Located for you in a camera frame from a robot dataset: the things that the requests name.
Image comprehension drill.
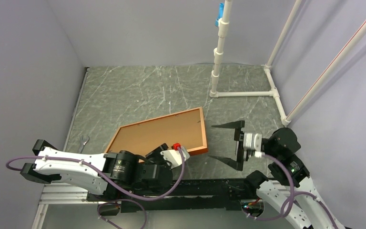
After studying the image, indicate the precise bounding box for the wooden picture frame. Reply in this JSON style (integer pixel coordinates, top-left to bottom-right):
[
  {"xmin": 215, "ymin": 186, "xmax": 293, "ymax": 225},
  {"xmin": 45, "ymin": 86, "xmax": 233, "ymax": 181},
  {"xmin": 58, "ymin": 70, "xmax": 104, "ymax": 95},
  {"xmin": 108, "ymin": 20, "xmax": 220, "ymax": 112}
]
[{"xmin": 104, "ymin": 106, "xmax": 209, "ymax": 157}]

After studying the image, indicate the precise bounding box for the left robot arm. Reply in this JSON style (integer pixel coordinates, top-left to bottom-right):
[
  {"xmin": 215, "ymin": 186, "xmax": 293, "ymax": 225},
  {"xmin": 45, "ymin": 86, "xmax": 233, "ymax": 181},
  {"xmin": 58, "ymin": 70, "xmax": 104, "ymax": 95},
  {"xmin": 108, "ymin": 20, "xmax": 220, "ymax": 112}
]
[{"xmin": 20, "ymin": 139, "xmax": 182, "ymax": 200}]

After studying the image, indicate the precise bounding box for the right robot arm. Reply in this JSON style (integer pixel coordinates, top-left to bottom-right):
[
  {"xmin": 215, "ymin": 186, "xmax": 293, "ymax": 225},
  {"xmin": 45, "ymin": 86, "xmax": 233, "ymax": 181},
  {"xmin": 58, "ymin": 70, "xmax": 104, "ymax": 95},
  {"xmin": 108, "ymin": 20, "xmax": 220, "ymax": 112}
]
[{"xmin": 217, "ymin": 120, "xmax": 345, "ymax": 229}]

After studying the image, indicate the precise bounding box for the silver wrench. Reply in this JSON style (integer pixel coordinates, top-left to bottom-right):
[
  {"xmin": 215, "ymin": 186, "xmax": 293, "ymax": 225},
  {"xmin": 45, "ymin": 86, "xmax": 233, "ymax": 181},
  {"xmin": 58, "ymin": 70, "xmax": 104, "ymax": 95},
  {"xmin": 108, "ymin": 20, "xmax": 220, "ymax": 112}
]
[{"xmin": 78, "ymin": 135, "xmax": 90, "ymax": 154}]

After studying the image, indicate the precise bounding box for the white pvc pipe stand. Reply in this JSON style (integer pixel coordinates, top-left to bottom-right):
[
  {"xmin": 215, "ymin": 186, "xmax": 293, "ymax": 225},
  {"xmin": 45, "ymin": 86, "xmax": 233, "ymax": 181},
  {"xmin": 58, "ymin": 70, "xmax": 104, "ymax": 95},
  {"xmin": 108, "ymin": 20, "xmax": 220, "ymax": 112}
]
[{"xmin": 209, "ymin": 0, "xmax": 366, "ymax": 126}]

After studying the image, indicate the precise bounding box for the blue clip on pipe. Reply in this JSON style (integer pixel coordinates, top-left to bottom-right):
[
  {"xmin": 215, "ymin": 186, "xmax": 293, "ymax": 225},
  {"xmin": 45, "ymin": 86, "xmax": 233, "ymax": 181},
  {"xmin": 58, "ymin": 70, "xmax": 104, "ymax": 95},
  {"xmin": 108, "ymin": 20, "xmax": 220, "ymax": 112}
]
[{"xmin": 215, "ymin": 3, "xmax": 224, "ymax": 27}]

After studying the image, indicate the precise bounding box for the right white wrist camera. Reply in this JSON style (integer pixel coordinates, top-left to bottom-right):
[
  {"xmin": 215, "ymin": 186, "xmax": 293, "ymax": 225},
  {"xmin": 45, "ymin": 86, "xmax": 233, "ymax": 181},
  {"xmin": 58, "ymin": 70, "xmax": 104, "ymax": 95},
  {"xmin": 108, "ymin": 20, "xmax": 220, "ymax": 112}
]
[{"xmin": 243, "ymin": 133, "xmax": 264, "ymax": 161}]

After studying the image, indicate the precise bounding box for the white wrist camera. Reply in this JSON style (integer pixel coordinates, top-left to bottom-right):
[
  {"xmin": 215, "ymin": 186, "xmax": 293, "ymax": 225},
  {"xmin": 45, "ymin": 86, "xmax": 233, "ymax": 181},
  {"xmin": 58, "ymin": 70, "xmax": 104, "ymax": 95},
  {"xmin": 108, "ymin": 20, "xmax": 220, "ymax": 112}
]
[
  {"xmin": 160, "ymin": 146, "xmax": 190, "ymax": 169},
  {"xmin": 243, "ymin": 133, "xmax": 264, "ymax": 161}
]

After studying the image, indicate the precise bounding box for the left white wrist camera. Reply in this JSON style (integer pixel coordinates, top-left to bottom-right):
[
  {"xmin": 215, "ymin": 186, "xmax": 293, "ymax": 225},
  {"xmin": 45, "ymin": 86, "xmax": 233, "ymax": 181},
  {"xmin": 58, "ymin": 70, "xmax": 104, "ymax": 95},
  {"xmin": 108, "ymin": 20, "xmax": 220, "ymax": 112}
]
[{"xmin": 160, "ymin": 146, "xmax": 190, "ymax": 169}]

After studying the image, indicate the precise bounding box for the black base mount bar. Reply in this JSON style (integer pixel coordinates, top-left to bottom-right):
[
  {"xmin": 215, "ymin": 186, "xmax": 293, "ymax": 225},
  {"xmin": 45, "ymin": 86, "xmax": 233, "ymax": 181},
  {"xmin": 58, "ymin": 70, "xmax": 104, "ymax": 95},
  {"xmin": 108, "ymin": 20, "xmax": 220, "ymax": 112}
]
[{"xmin": 86, "ymin": 178, "xmax": 264, "ymax": 216}]

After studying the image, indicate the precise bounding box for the aluminium rail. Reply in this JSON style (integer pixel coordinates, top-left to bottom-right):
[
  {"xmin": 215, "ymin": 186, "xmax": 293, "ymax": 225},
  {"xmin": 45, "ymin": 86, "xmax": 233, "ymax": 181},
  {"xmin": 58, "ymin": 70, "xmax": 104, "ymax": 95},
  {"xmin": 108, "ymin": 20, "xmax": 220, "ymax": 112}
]
[{"xmin": 31, "ymin": 183, "xmax": 92, "ymax": 229}]

